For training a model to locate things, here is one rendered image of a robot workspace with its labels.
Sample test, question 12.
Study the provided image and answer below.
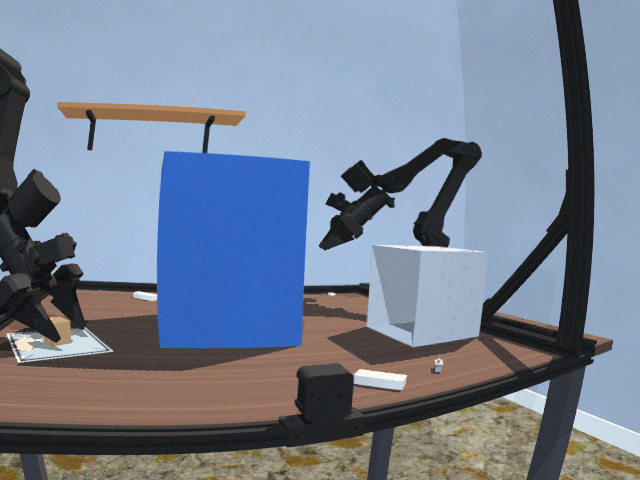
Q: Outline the small orange block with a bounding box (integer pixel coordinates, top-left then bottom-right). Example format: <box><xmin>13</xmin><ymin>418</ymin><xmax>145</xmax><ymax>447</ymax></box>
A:
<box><xmin>42</xmin><ymin>317</ymin><xmax>72</xmax><ymax>347</ymax></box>

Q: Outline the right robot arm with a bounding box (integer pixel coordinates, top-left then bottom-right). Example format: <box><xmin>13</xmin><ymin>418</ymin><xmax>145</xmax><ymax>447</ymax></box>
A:
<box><xmin>325</xmin><ymin>138</ymin><xmax>482</xmax><ymax>248</ymax></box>

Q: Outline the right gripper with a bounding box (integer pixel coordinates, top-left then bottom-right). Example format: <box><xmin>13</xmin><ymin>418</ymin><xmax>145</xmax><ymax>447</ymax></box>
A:
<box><xmin>319</xmin><ymin>198</ymin><xmax>375</xmax><ymax>251</ymax></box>

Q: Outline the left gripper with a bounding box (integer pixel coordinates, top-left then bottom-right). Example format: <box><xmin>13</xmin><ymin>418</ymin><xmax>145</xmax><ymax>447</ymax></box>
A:
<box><xmin>0</xmin><ymin>236</ymin><xmax>86</xmax><ymax>343</ymax></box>

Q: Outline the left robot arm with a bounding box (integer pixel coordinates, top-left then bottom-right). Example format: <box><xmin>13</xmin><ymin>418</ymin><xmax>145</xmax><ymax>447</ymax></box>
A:
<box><xmin>0</xmin><ymin>49</ymin><xmax>77</xmax><ymax>275</ymax></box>

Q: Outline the white rectangular block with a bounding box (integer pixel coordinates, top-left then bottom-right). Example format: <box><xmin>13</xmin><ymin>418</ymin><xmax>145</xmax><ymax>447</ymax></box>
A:
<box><xmin>134</xmin><ymin>292</ymin><xmax>157</xmax><ymax>301</ymax></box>
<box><xmin>354</xmin><ymin>369</ymin><xmax>407</xmax><ymax>390</ymax></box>

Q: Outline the white square mat with dark border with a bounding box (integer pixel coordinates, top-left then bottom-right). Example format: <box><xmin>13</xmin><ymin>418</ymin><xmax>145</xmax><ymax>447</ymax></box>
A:
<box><xmin>7</xmin><ymin>327</ymin><xmax>114</xmax><ymax>363</ymax></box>

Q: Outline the white open-sided box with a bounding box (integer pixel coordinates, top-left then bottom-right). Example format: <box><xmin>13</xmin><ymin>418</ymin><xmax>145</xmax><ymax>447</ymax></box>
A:
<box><xmin>366</xmin><ymin>245</ymin><xmax>487</xmax><ymax>347</ymax></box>

